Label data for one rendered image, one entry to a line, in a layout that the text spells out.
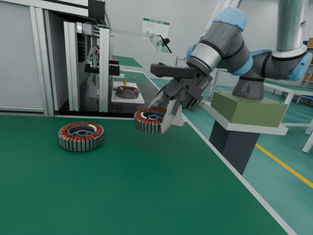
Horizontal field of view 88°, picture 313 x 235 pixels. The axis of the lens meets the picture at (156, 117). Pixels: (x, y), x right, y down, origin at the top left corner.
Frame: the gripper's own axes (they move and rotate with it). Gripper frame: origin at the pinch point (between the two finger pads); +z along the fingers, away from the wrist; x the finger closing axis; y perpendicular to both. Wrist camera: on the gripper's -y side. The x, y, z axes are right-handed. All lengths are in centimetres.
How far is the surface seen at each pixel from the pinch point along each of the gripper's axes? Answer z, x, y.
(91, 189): 14.0, -14.9, -10.6
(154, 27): -159, 554, 114
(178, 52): -150, 542, 231
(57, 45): -0.7, 25.5, -30.9
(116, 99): 6.6, 31.5, -3.3
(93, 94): 10.9, 36.4, -12.1
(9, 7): -3.1, 21.9, -43.4
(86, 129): 13.2, 5.7, -12.9
